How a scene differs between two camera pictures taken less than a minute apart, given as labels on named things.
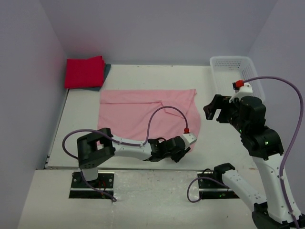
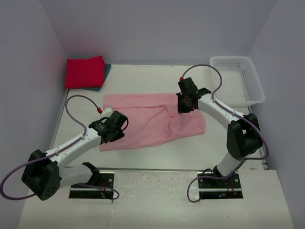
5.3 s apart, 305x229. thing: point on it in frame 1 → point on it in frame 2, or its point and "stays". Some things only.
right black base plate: [209, 189] stays
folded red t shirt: [84, 73] stays
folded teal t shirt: [107, 67] stays
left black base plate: [105, 182] stays
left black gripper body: [179, 151] → [116, 134]
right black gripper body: [222, 110] → [185, 105]
